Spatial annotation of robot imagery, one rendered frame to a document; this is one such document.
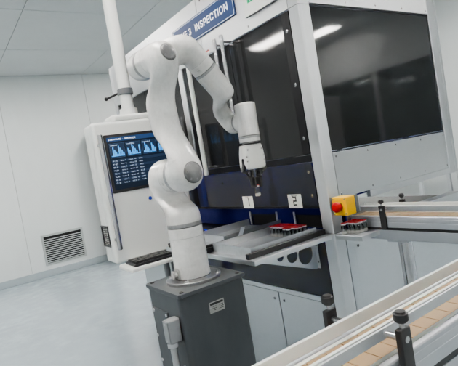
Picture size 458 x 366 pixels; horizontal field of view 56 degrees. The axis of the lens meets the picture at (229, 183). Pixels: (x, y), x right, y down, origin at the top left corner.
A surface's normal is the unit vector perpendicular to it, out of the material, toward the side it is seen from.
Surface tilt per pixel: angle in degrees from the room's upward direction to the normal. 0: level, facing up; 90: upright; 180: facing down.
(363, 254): 90
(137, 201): 90
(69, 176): 90
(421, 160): 90
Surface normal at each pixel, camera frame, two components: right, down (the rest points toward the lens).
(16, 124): 0.56, -0.05
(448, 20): -0.81, 0.17
